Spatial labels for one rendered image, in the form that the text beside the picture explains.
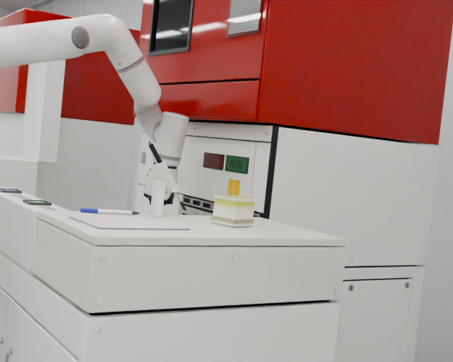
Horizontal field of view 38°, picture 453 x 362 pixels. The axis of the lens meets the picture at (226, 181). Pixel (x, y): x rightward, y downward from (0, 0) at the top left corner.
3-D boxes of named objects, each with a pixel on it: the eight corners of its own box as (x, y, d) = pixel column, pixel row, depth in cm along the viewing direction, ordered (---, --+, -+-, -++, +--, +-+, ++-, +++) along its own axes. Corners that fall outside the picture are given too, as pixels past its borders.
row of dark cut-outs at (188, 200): (183, 202, 219) (184, 195, 219) (259, 223, 183) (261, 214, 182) (181, 202, 219) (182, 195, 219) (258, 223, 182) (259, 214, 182)
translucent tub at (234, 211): (231, 222, 161) (234, 195, 161) (254, 227, 156) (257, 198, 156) (209, 223, 156) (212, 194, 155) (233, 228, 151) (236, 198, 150)
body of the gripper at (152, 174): (145, 157, 203) (138, 192, 204) (172, 165, 198) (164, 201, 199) (159, 158, 210) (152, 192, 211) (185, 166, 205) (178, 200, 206)
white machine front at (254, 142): (139, 223, 252) (148, 119, 250) (263, 268, 183) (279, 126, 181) (131, 223, 250) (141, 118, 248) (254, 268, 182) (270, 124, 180)
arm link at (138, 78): (102, 67, 199) (150, 147, 213) (122, 71, 185) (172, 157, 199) (126, 51, 201) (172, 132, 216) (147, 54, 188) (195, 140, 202)
